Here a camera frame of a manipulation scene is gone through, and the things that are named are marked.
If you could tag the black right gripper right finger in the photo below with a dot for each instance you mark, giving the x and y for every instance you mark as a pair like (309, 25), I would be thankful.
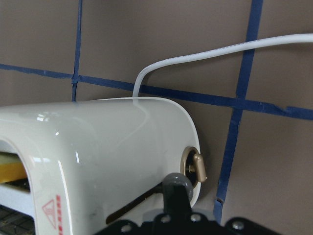
(182, 201)

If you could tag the bread slice in toaster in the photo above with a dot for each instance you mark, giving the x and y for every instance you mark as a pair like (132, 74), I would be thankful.
(11, 168)

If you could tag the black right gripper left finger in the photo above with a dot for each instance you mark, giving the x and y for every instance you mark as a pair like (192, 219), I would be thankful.
(170, 204)

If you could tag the white toaster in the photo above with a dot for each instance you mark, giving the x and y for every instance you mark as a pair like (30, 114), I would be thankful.
(86, 160)

